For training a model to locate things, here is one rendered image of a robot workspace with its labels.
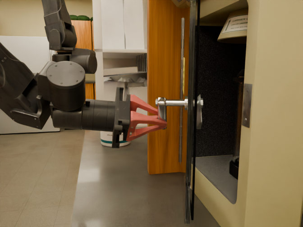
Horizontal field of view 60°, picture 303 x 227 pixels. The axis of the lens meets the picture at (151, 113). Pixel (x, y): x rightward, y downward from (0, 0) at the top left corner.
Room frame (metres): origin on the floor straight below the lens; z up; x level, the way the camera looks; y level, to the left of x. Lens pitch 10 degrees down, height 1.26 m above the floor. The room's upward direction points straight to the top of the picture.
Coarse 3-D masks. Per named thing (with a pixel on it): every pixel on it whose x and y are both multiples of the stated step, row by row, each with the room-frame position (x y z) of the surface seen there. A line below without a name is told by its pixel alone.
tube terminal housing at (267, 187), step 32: (224, 0) 0.51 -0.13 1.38; (256, 0) 0.41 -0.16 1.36; (288, 0) 0.41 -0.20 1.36; (256, 32) 0.41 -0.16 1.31; (288, 32) 0.42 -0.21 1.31; (256, 64) 0.41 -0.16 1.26; (288, 64) 0.42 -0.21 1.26; (256, 96) 0.41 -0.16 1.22; (288, 96) 0.42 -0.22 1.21; (256, 128) 0.41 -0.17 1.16; (288, 128) 0.42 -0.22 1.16; (256, 160) 0.41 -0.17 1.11; (288, 160) 0.42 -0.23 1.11; (256, 192) 0.41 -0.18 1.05; (288, 192) 0.42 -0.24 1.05; (224, 224) 0.47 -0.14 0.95; (256, 224) 0.41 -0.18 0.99; (288, 224) 0.42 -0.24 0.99
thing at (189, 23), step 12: (192, 0) 0.40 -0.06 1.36; (192, 12) 0.40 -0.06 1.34; (192, 24) 0.40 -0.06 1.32; (192, 36) 0.40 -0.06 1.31; (192, 48) 0.40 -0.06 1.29; (192, 60) 0.40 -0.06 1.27; (192, 72) 0.40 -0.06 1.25; (192, 84) 0.40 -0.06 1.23; (192, 96) 0.40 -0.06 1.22; (192, 108) 0.40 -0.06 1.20; (192, 120) 0.40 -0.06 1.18; (180, 156) 0.69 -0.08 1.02; (180, 168) 0.67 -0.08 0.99
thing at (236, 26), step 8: (232, 16) 0.54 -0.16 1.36; (240, 16) 0.52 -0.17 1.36; (232, 24) 0.53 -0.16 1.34; (240, 24) 0.51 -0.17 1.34; (224, 32) 0.54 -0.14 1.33; (232, 32) 0.52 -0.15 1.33; (240, 32) 0.50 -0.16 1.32; (224, 40) 0.62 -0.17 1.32; (232, 40) 0.63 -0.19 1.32; (240, 40) 0.64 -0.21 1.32
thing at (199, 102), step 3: (198, 96) 0.45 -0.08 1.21; (198, 99) 0.45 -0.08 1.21; (201, 99) 0.44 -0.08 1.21; (198, 102) 0.44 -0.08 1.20; (201, 102) 0.44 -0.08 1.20; (198, 105) 0.44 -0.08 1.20; (201, 105) 0.44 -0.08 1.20; (198, 108) 0.43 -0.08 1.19; (198, 111) 0.43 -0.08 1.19; (201, 111) 0.42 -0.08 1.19; (198, 114) 0.43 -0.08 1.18; (201, 114) 0.42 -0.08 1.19; (198, 117) 0.42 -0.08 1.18; (201, 117) 0.41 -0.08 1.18; (198, 120) 0.42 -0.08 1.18; (201, 120) 0.41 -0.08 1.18; (198, 123) 0.42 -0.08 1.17; (201, 123) 0.41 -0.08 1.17; (198, 126) 0.42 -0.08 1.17; (201, 126) 0.42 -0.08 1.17
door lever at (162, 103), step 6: (186, 96) 0.44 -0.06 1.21; (156, 102) 0.45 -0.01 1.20; (162, 102) 0.44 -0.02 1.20; (168, 102) 0.45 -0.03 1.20; (174, 102) 0.44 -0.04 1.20; (180, 102) 0.44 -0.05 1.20; (186, 102) 0.44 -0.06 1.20; (162, 108) 0.45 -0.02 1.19; (162, 114) 0.47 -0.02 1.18; (162, 120) 0.48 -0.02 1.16
